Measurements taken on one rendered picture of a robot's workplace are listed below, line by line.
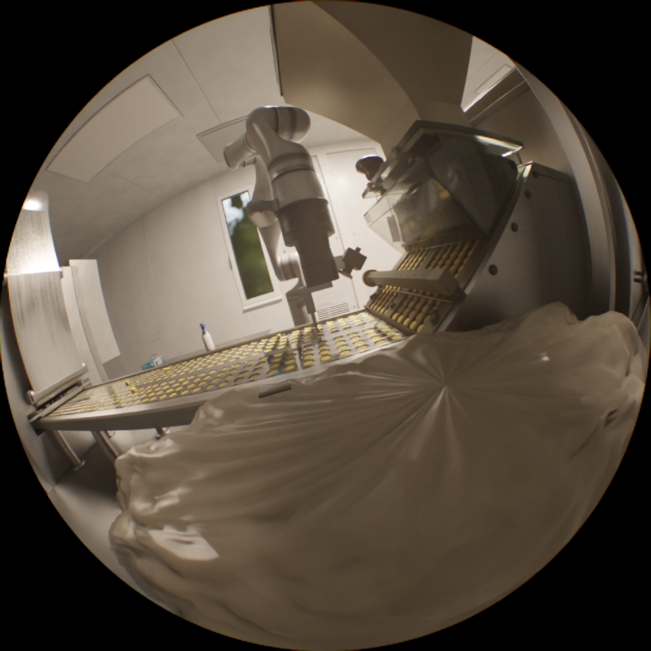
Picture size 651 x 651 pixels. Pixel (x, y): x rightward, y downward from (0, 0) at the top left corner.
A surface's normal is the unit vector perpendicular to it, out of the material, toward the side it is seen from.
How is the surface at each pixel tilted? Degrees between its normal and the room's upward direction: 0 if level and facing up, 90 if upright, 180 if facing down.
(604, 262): 90
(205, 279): 90
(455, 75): 114
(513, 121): 90
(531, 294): 90
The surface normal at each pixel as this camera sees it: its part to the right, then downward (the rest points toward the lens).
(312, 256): -0.01, -0.12
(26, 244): 0.83, -0.55
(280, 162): -0.30, 0.30
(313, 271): 0.07, 0.21
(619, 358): -0.31, -0.67
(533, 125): -0.96, 0.27
